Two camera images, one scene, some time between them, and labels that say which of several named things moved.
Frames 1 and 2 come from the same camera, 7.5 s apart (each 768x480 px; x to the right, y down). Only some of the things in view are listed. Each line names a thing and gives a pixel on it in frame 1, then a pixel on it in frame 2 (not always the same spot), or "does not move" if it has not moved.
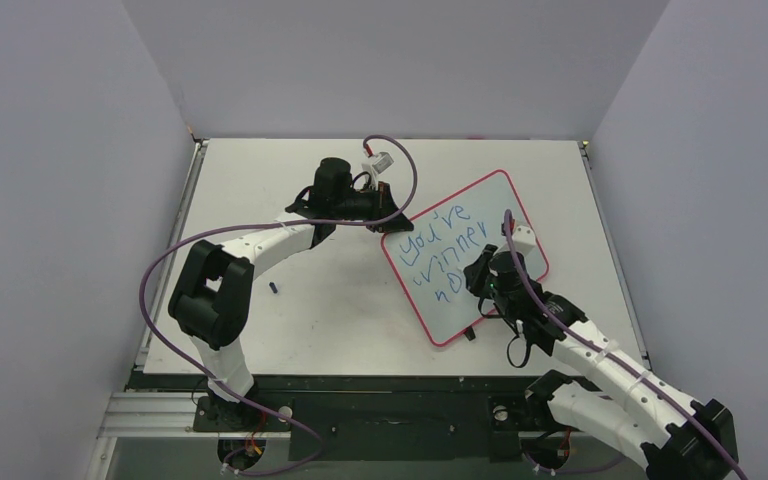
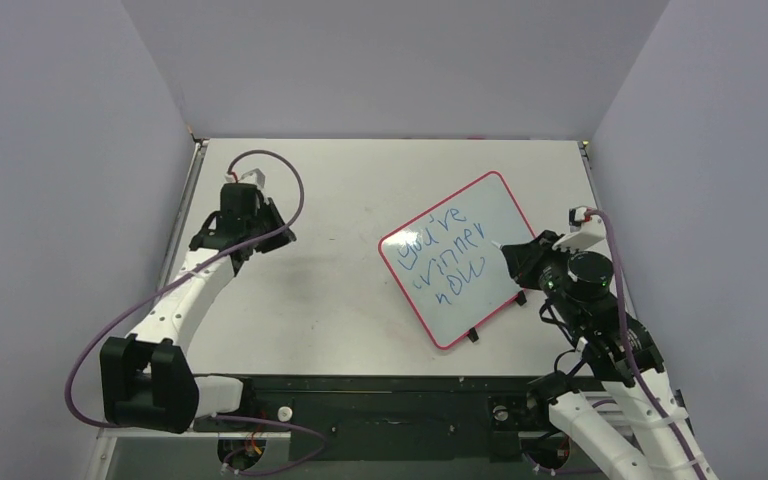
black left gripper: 383,202 to 278,240
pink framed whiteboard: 431,262 does not move
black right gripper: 480,275 to 531,259
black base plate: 369,417 does not move
